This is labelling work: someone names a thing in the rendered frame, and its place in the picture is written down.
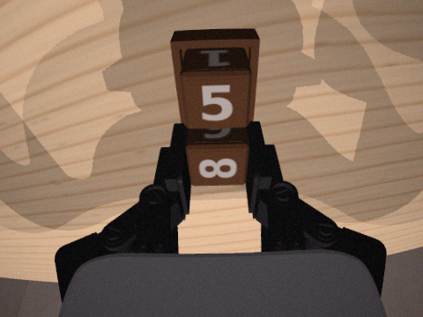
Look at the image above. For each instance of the brown number cube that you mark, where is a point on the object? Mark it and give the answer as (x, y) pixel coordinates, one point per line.
(217, 157)
(216, 88)

